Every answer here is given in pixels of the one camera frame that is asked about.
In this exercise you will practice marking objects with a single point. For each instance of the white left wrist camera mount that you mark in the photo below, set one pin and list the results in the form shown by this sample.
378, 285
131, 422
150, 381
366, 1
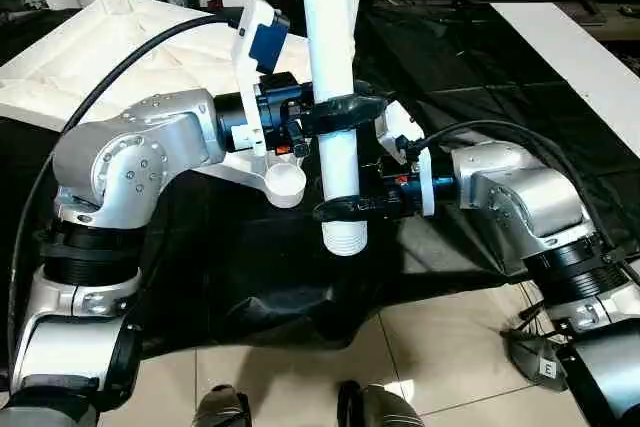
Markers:
255, 47

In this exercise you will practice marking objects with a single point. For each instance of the black glossy mat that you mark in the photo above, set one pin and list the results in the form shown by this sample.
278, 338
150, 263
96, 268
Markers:
475, 72

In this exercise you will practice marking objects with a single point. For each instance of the black floor device with label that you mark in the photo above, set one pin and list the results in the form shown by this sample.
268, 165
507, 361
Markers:
535, 362

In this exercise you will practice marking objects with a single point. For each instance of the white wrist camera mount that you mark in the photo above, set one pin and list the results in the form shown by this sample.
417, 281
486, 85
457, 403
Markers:
255, 47
400, 122

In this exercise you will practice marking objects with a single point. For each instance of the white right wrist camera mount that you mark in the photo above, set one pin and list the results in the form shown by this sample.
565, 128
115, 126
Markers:
400, 122

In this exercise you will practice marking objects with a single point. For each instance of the white plastic stool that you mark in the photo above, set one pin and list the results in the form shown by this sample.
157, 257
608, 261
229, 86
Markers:
100, 62

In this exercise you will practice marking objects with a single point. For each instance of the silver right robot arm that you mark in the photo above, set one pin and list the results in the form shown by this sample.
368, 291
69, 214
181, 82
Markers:
530, 197

